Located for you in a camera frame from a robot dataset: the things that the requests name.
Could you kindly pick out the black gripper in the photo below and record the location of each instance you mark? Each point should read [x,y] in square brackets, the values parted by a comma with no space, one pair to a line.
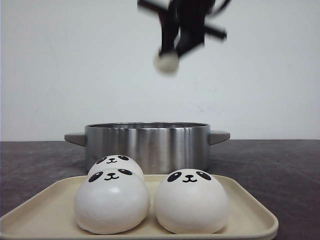
[188,18]

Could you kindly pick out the small white panda bun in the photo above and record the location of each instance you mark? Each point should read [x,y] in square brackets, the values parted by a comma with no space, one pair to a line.
[166,62]

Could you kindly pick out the beige plastic tray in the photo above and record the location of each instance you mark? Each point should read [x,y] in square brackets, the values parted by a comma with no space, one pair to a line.
[50,215]

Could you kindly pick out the stainless steel steamer pot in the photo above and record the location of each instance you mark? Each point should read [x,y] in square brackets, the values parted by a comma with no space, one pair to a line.
[158,147]

